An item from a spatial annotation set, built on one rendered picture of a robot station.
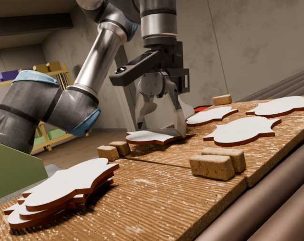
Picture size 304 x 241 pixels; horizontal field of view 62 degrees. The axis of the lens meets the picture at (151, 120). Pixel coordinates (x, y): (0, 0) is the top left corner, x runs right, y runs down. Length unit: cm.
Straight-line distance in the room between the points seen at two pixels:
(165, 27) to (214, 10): 299
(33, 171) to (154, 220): 50
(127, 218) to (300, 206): 18
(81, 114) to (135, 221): 55
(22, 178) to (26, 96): 22
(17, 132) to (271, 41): 279
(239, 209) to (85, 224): 18
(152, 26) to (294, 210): 39
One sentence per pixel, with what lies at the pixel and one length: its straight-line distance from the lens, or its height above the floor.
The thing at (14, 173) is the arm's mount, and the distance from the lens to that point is 73.
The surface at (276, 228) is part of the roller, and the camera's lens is 27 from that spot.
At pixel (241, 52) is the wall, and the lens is 333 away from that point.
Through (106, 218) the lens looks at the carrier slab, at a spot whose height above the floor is 94.
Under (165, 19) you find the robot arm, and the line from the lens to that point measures 53.
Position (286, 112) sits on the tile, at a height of 94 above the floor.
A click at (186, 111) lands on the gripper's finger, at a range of 51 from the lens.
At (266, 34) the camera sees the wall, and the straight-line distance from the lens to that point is 317.
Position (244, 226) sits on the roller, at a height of 91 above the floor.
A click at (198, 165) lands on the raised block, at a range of 34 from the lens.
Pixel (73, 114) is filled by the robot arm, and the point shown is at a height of 103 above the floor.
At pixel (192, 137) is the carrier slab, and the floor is 94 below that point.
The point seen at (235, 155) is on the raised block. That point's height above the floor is 96.
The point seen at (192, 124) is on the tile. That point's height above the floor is 94.
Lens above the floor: 108
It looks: 10 degrees down
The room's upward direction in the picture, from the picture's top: 16 degrees counter-clockwise
